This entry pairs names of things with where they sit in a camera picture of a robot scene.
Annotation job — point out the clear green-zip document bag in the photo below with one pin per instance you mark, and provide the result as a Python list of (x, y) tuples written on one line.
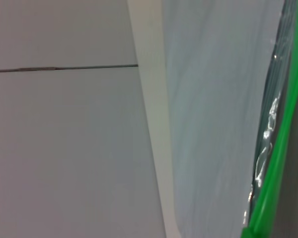
[(213, 124)]

